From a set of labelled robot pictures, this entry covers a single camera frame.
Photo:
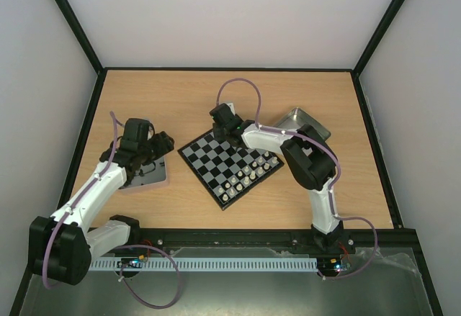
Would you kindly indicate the light blue slotted cable duct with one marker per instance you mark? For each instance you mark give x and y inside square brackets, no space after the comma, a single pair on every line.
[207,264]

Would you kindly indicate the pink tin with black pieces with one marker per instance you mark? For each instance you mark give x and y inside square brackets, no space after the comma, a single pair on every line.
[149,177]

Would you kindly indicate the empty gold metal tin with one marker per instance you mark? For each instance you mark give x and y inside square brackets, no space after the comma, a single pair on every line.
[297,117]

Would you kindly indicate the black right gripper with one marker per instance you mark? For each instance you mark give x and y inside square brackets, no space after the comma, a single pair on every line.
[226,134]

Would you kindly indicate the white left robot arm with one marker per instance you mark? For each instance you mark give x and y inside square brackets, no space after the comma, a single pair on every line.
[63,246]

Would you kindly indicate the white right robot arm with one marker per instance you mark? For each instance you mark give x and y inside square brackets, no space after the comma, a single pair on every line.
[310,160]

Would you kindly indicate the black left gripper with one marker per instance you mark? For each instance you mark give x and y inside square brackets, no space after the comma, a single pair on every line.
[164,145]

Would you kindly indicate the black and silver chessboard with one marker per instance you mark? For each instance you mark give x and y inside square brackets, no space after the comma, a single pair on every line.
[214,164]

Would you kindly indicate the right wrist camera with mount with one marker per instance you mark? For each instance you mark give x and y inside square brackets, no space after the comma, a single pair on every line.
[231,106]

